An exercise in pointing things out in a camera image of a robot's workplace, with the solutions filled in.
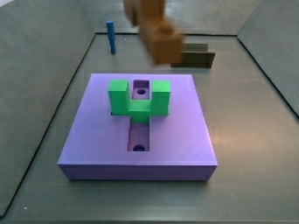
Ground brown wooden cross block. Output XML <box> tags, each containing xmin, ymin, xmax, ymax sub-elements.
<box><xmin>122</xmin><ymin>0</ymin><xmax>182</xmax><ymax>65</ymax></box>

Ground blue hexagonal peg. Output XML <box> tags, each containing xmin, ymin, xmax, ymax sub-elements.
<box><xmin>106</xmin><ymin>20</ymin><xmax>116</xmax><ymax>54</ymax></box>

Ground purple base plate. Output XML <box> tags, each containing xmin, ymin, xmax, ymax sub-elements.
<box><xmin>57</xmin><ymin>73</ymin><xmax>217</xmax><ymax>180</ymax></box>

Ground dark grey fixture block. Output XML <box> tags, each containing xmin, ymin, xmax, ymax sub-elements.
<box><xmin>170</xmin><ymin>44</ymin><xmax>214</xmax><ymax>68</ymax></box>

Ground green U-shaped block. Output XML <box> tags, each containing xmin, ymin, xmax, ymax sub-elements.
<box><xmin>106</xmin><ymin>80</ymin><xmax>170</xmax><ymax>123</ymax></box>

